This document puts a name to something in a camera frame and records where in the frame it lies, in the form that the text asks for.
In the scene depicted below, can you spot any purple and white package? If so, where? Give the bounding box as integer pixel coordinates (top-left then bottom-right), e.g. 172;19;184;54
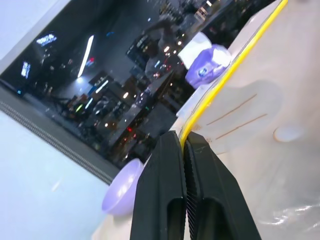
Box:
184;43;232;89

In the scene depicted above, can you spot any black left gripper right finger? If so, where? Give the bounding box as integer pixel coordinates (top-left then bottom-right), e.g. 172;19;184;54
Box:
183;130;262;240

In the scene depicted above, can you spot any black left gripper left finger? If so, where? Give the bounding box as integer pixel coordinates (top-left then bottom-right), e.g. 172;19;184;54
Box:
129;131;188;240

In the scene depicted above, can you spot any clear yellow-zip plastic bag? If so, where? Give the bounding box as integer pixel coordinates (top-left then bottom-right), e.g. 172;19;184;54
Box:
174;0;320;240

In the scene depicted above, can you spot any dark glass window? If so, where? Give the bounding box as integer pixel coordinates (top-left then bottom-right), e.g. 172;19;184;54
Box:
0;0;277;186

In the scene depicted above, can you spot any purple plastic bowl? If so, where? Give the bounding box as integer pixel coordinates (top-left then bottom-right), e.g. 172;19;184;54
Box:
101;157;145;218

